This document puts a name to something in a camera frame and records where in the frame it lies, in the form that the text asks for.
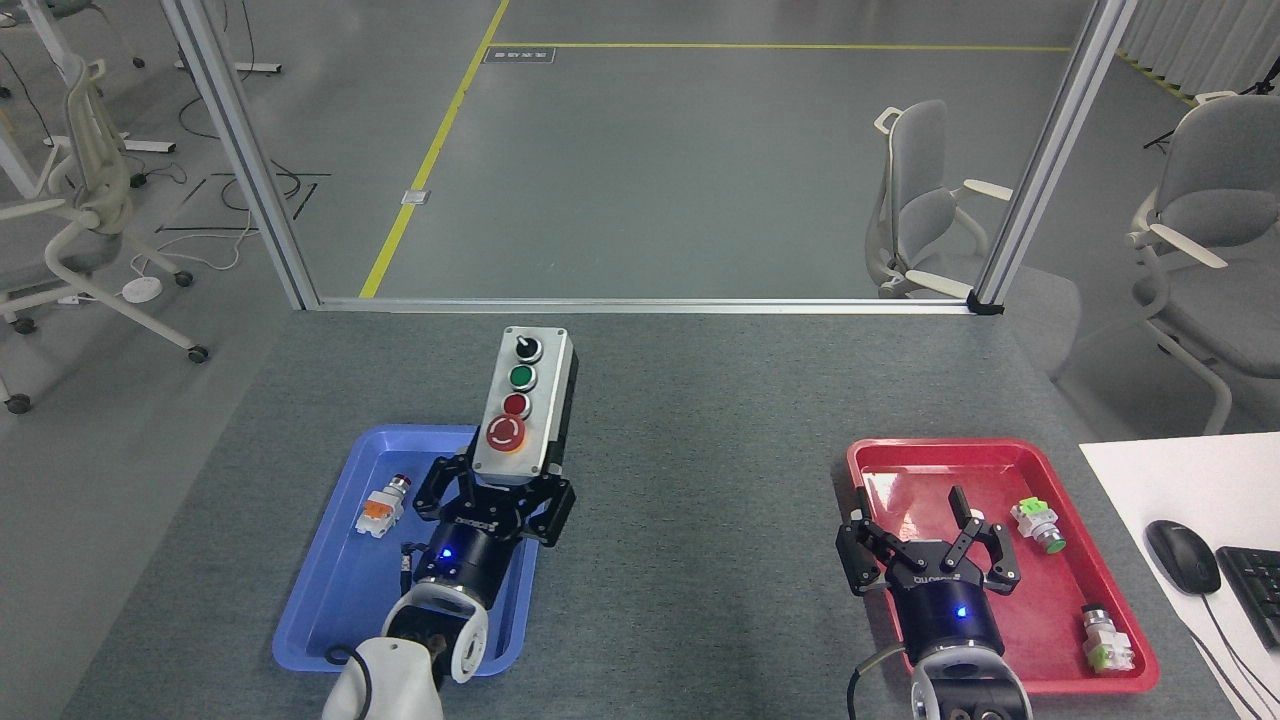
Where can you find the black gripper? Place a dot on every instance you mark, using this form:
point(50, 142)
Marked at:
point(945, 610)
point(462, 558)

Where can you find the green push button switch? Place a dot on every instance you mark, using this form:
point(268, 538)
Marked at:
point(1105, 640)
point(1038, 525)

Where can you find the white round floor device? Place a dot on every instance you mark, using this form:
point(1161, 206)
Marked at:
point(142, 289)

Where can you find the silver aluminium frame rail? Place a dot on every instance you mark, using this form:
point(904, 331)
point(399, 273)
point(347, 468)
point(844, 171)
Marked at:
point(640, 304)

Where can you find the metal floor socket plate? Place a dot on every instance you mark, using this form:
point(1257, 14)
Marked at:
point(415, 197)

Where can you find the white desk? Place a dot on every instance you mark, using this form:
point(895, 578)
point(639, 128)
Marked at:
point(1180, 475)

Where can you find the white desk leg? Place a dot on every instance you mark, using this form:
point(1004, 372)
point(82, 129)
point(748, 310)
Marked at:
point(250, 68)

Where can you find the dark floor sign plate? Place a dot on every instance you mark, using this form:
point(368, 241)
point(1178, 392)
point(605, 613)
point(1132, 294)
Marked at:
point(519, 55)

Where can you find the red plastic tray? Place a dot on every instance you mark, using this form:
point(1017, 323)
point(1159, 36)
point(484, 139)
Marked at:
point(1045, 610)

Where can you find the blue plastic tray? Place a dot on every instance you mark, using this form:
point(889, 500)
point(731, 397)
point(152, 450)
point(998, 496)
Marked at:
point(340, 590)

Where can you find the black keyboard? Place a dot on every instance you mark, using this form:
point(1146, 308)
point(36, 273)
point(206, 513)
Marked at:
point(1255, 595)

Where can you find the grey office chair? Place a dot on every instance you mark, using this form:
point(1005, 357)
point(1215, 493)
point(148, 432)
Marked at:
point(920, 200)
point(1220, 200)

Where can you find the beige mesh office chair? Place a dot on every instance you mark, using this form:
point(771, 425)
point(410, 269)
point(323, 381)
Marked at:
point(90, 190)

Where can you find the grey four-button control box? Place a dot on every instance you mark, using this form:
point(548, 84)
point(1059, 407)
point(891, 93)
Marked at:
point(545, 400)

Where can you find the pale grey curtain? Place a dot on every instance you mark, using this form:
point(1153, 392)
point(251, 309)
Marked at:
point(1210, 40)

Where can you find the orange push button switch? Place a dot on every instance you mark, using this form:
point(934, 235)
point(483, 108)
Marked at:
point(378, 512)

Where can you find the silver aluminium frame post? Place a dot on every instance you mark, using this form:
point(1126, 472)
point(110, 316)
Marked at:
point(1050, 160)
point(245, 160)

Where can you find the black computer mouse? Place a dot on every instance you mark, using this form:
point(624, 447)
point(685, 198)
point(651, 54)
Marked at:
point(1182, 556)

